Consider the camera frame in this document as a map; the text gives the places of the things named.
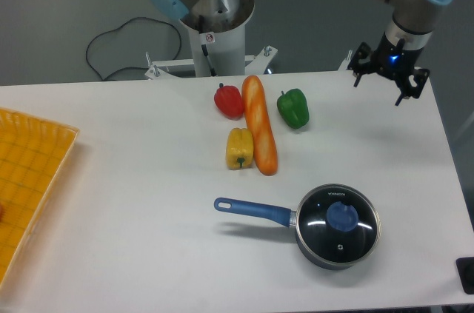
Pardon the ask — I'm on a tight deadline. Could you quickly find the glass pot lid blue knob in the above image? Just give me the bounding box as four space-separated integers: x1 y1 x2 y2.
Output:
297 184 381 266

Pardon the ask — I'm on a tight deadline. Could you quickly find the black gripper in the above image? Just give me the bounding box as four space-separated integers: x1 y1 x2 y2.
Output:
347 30 430 106

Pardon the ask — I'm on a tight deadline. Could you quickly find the red toy bell pepper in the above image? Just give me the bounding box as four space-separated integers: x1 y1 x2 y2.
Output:
213 83 244 120

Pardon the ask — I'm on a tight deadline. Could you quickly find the black floor cable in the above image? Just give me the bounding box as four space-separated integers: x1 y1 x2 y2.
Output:
85 16 183 81

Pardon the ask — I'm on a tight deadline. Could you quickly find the orange toy baguette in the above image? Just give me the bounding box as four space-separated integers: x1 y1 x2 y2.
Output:
241 75 278 176

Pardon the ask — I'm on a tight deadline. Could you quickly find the green toy bell pepper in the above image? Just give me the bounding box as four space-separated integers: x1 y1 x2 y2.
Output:
277 89 310 129

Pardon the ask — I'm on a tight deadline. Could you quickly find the black device at table edge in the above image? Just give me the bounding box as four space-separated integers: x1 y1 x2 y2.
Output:
455 257 474 295

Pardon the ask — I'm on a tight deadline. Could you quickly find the blue saucepan with handle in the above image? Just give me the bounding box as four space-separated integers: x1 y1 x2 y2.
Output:
213 183 382 272

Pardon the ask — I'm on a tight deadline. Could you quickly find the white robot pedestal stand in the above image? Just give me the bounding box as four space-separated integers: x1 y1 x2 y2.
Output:
151 0 278 77

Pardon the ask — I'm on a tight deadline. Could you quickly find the yellow woven basket tray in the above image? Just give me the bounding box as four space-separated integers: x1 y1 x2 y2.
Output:
1 108 80 283

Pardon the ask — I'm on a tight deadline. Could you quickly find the yellow toy bell pepper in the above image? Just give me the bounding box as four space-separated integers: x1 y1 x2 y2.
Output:
225 128 254 170

